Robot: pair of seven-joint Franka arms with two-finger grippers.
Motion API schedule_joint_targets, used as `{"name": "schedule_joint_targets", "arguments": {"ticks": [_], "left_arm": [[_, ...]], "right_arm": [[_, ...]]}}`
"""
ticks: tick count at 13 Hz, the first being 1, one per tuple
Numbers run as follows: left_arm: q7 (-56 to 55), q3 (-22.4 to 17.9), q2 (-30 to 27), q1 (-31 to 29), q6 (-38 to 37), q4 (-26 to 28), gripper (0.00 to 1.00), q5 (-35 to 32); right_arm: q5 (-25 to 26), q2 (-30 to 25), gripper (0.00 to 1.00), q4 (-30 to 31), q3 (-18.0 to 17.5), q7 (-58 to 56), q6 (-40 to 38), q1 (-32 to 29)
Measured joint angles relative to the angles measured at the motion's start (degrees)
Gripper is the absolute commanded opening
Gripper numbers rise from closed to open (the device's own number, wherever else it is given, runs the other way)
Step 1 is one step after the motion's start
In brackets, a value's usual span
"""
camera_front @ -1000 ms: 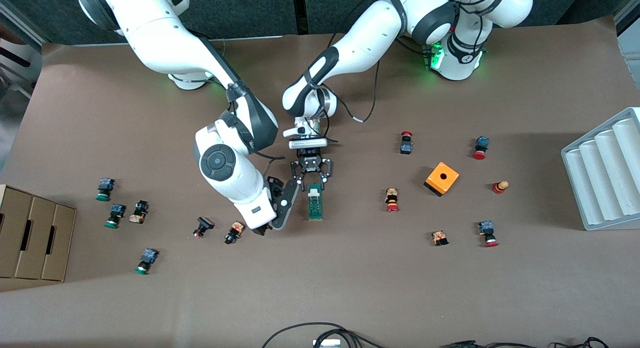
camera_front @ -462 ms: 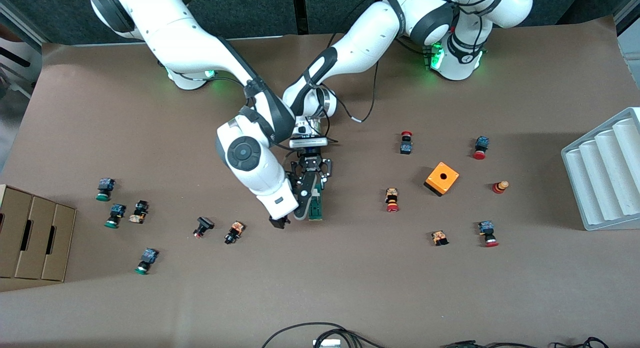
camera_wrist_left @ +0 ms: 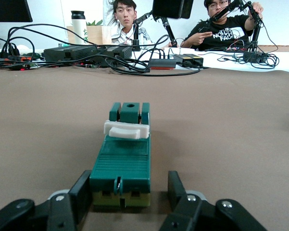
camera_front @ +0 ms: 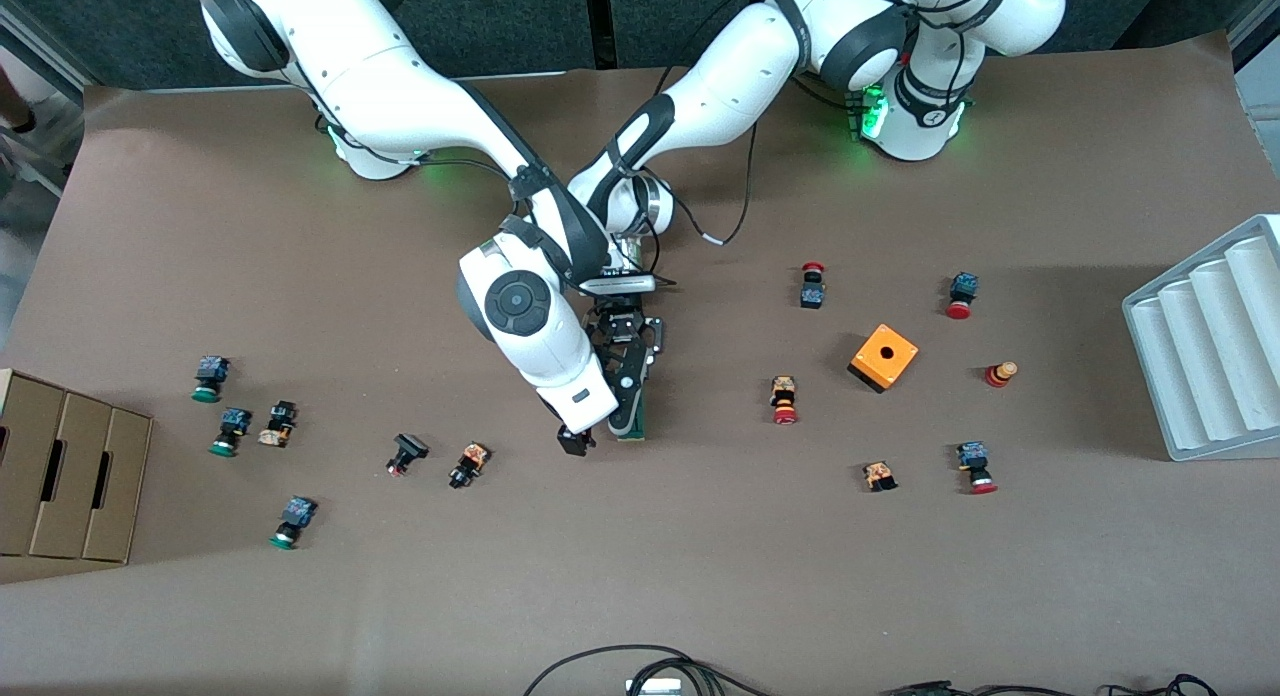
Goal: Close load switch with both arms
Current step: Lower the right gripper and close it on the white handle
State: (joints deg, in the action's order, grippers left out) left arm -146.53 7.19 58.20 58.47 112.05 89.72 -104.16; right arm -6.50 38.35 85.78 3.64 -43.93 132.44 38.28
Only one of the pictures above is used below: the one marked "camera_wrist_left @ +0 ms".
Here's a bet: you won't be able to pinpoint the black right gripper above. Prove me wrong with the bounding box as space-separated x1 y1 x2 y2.
152 0 194 20

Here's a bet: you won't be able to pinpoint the long black cable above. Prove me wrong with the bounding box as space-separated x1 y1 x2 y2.
110 61 209 77

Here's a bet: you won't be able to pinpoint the green rail terminal block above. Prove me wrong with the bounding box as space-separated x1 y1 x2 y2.
89 102 151 208

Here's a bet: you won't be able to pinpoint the brown wooden strip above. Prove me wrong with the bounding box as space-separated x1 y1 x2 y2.
264 44 289 51

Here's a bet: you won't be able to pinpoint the wooden planter box with plant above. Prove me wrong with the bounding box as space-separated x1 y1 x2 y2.
66 19 113 45

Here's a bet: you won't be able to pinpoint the brown paper table cover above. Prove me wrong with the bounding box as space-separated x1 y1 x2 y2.
0 64 289 231

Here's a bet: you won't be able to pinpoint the large black power box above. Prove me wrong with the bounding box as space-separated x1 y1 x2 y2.
43 45 99 62

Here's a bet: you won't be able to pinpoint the black cable tangle with plugs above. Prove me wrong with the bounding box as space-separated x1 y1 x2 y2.
0 23 150 73

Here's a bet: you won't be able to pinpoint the person in white jacket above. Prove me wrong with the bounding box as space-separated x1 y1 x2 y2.
102 0 157 46

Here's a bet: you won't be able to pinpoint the black leader arm with base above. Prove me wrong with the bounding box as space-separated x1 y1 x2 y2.
206 0 267 64

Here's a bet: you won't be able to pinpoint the black coiled cable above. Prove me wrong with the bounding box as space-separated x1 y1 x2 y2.
216 51 279 71

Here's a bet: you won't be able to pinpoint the black monitor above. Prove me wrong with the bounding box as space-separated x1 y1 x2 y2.
0 0 33 23

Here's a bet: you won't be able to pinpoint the black hub red base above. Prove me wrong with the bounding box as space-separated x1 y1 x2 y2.
149 59 177 70

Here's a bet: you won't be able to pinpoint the orange black device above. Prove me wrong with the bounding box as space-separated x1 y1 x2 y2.
7 54 33 64

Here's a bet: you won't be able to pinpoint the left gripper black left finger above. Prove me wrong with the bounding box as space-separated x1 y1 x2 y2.
0 169 93 231

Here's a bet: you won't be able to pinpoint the black power adapter brick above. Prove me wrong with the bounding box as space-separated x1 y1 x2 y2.
174 54 191 67
187 54 204 68

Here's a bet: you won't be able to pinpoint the small circuit board red wires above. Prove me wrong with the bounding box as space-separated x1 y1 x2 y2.
225 39 246 52

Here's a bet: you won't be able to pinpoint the person in black t-shirt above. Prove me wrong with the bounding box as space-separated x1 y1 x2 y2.
180 0 265 51

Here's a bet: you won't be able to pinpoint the white thermos black lid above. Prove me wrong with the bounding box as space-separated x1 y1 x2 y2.
70 10 88 45

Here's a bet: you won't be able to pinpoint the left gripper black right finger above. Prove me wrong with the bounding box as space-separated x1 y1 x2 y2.
158 170 267 231

